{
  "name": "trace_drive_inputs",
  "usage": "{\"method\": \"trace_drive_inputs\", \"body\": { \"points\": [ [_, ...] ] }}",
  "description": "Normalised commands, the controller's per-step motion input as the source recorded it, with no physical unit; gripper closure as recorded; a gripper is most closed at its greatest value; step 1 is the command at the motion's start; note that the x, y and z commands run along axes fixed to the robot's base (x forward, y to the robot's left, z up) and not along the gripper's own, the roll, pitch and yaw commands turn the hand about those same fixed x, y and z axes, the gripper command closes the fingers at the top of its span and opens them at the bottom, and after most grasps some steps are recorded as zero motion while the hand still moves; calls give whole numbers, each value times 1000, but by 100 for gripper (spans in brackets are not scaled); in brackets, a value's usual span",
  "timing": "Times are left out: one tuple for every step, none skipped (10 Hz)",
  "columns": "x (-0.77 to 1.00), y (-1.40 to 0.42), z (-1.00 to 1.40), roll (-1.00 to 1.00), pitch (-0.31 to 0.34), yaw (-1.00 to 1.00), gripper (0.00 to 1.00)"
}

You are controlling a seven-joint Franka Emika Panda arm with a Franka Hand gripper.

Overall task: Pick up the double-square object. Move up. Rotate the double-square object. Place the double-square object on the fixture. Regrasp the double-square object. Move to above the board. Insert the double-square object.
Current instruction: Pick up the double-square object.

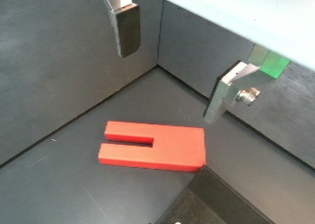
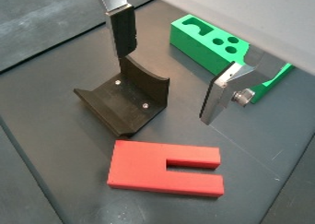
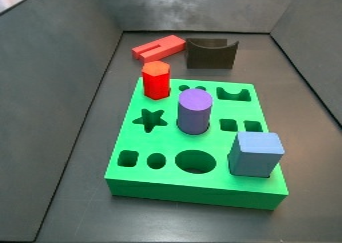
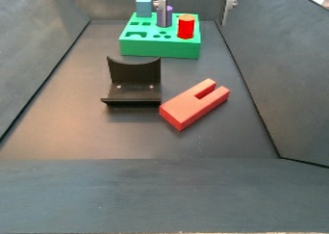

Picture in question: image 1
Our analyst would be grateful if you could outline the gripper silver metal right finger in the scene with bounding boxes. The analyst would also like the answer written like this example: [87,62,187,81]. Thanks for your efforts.
[203,44,291,124]

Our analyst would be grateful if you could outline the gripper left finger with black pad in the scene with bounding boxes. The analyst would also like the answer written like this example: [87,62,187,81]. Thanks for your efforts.
[103,0,140,58]

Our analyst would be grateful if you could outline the black curved stand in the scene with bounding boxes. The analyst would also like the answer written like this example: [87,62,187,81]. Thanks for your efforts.
[155,166,275,224]

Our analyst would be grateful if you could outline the red slotted double-square block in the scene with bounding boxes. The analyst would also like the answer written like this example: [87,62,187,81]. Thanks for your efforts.
[99,121,206,172]

